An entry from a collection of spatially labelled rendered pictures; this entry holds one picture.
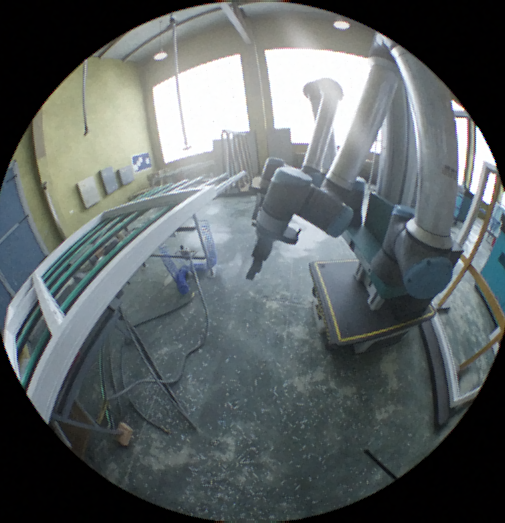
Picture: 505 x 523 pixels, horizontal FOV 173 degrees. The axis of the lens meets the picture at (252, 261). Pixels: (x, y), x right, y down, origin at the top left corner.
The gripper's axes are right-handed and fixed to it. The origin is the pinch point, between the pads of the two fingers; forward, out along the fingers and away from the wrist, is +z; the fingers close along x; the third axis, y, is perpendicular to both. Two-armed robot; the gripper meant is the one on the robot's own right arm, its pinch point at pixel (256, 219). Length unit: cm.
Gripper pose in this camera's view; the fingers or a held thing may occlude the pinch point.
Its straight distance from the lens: 89.8
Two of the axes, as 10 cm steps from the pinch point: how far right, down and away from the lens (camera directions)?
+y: 9.5, 2.0, 2.5
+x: -1.1, -5.2, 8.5
